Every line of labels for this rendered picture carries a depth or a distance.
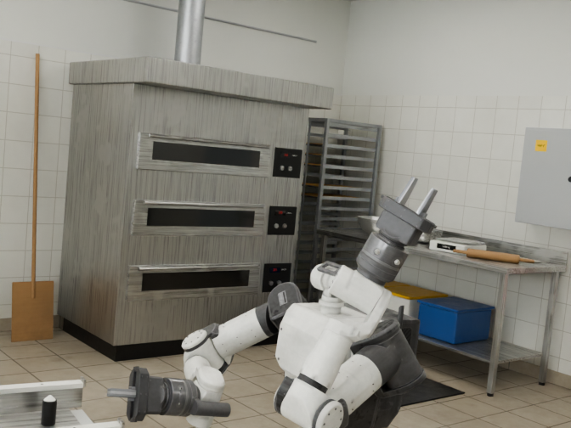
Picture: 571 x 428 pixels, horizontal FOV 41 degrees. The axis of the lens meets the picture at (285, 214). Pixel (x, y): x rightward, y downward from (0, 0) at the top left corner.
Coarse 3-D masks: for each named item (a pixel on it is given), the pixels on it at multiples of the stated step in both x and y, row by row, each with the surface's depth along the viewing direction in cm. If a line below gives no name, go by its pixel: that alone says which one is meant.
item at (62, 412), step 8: (56, 400) 172; (48, 408) 170; (56, 408) 172; (64, 408) 182; (0, 416) 174; (8, 416) 174; (16, 416) 175; (24, 416) 175; (32, 416) 175; (40, 416) 176; (48, 416) 170; (56, 416) 177; (64, 416) 177; (72, 416) 178; (0, 424) 169; (8, 424) 170; (16, 424) 170; (24, 424) 170; (32, 424) 171; (40, 424) 171; (48, 424) 170; (56, 424) 172; (64, 424) 173; (72, 424) 173; (80, 424) 174
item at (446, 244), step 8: (432, 240) 567; (440, 240) 570; (448, 240) 566; (456, 240) 564; (464, 240) 569; (472, 240) 576; (432, 248) 567; (440, 248) 562; (448, 248) 557; (456, 248) 553; (464, 248) 549; (472, 248) 557; (480, 248) 565
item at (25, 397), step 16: (16, 384) 179; (32, 384) 180; (48, 384) 181; (64, 384) 182; (80, 384) 184; (0, 400) 174; (16, 400) 176; (32, 400) 178; (64, 400) 182; (80, 400) 184
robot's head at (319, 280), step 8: (320, 264) 193; (312, 272) 192; (320, 272) 189; (312, 280) 192; (320, 280) 189; (328, 280) 187; (320, 288) 190; (328, 288) 188; (328, 296) 188; (328, 304) 187; (336, 304) 187
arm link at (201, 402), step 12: (192, 384) 182; (192, 396) 180; (204, 396) 182; (216, 396) 184; (192, 408) 179; (204, 408) 179; (216, 408) 181; (228, 408) 183; (192, 420) 184; (204, 420) 184
